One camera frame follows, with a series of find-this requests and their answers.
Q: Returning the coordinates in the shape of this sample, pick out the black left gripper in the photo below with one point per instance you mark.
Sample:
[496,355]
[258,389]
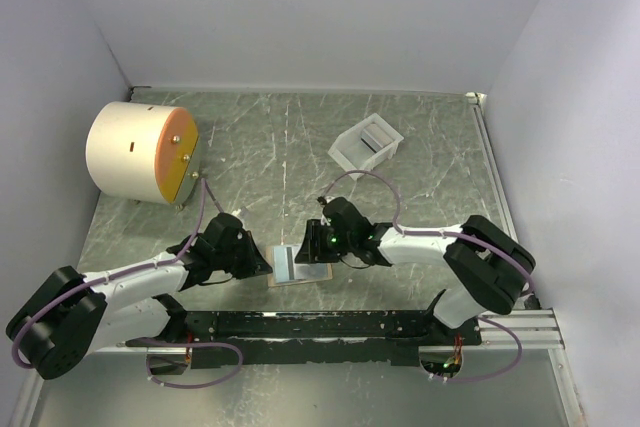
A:
[255,263]

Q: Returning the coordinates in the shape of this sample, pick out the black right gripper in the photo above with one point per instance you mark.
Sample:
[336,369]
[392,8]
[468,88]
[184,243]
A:
[312,249]

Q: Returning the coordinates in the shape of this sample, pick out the beige leather card holder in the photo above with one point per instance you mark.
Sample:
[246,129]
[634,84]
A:
[305,273]

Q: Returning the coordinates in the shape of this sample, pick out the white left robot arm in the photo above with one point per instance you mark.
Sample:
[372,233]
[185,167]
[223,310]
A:
[72,315]

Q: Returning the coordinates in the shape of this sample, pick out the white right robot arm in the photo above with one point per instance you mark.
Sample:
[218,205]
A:
[493,270]

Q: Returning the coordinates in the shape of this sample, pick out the white plastic card tray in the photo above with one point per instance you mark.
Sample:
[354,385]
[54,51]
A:
[365,146]

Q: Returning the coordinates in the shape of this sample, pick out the cream cylindrical drawer cabinet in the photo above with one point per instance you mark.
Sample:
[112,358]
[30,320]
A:
[146,153]

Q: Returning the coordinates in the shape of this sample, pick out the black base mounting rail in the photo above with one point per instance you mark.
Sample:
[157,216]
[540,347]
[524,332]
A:
[281,338]

